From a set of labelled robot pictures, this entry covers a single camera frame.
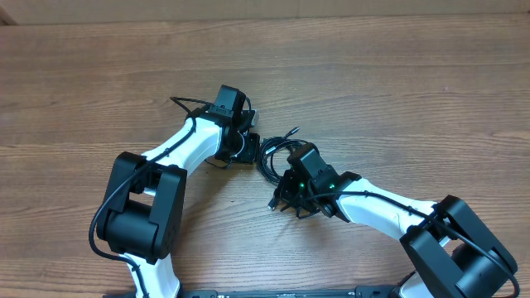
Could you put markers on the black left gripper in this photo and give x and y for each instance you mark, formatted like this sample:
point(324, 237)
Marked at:
point(250, 150)

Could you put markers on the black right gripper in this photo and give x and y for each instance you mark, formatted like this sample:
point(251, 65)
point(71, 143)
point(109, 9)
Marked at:
point(287, 194)

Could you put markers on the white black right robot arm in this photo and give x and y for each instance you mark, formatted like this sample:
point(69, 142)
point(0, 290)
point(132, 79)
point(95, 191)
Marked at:
point(453, 252)

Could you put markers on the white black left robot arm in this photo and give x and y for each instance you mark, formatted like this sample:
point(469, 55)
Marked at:
point(140, 217)

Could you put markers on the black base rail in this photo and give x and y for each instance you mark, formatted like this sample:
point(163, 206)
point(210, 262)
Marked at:
point(383, 291)

